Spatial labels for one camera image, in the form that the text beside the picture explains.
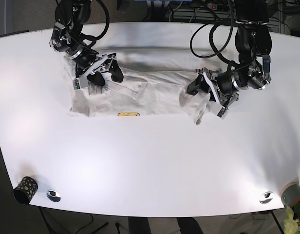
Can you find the tangled black cables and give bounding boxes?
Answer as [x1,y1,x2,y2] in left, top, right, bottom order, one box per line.
[164,0,291,32]

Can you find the silver table grommet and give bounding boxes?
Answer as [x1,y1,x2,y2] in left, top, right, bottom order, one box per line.
[259,192,274,204]
[46,190,61,202]

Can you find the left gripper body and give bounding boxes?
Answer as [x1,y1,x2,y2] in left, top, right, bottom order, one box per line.
[195,68,239,109]

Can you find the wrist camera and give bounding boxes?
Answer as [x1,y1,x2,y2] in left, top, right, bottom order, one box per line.
[73,77,89,90]
[209,102,228,119]

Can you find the grey plant pot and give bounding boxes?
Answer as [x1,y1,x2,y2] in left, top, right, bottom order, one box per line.
[280,181,300,208]

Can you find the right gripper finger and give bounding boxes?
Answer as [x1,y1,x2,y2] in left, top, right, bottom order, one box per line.
[88,72,105,86]
[110,60,124,82]

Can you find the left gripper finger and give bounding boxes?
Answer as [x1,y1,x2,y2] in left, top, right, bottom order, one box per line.
[186,74,209,96]

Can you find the power strip red switch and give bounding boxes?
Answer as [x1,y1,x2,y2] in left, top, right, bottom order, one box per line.
[206,3,229,12]

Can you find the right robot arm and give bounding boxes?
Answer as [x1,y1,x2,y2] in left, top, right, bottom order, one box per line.
[50,0,124,90]

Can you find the black gold-spotted cup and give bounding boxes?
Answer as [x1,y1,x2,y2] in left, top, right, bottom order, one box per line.
[12,176,38,205]

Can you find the white printed T-shirt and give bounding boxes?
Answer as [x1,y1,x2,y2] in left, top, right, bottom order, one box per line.
[69,47,225,124]

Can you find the green potted plant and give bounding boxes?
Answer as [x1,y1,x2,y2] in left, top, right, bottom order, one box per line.
[284,202,300,234]

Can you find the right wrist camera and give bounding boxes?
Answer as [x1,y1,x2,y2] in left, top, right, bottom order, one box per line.
[73,77,89,90]

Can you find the right silver table grommet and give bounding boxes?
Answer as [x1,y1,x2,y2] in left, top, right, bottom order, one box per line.
[259,192,274,204]

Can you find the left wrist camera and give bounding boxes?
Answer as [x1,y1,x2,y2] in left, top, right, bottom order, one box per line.
[209,102,228,119]

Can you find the left silver table grommet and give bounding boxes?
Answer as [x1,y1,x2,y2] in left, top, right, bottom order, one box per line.
[46,190,61,202]

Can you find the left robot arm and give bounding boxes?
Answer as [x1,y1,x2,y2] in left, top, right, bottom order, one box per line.
[186,0,272,110]

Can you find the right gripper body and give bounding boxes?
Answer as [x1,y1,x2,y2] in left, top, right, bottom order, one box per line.
[73,51,116,80]

